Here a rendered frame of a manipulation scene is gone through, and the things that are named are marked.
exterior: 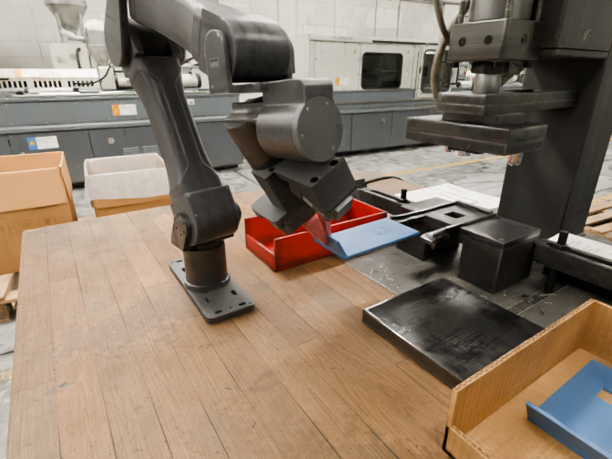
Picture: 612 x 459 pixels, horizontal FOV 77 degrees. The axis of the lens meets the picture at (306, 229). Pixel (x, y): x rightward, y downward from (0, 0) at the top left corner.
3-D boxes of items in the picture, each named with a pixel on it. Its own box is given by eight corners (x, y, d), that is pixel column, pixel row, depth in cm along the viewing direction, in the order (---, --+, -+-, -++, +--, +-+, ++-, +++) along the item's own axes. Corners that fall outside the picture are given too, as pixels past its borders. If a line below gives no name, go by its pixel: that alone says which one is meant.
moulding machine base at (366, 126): (310, 162, 562) (310, 91, 525) (279, 150, 644) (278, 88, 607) (534, 134, 815) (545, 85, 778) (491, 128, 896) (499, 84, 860)
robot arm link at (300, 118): (356, 155, 37) (354, 17, 34) (289, 168, 32) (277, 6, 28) (281, 149, 46) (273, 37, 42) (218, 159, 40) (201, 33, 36)
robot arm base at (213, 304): (203, 216, 67) (161, 224, 63) (253, 259, 51) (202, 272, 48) (207, 257, 70) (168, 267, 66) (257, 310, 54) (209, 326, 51)
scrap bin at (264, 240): (245, 247, 74) (243, 218, 71) (347, 221, 86) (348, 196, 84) (275, 272, 64) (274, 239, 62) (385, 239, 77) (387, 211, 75)
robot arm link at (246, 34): (306, 28, 38) (166, -32, 54) (227, 21, 32) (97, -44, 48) (283, 144, 45) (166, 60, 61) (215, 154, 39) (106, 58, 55)
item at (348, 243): (306, 243, 54) (305, 224, 53) (385, 219, 62) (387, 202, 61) (336, 262, 49) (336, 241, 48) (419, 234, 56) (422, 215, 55)
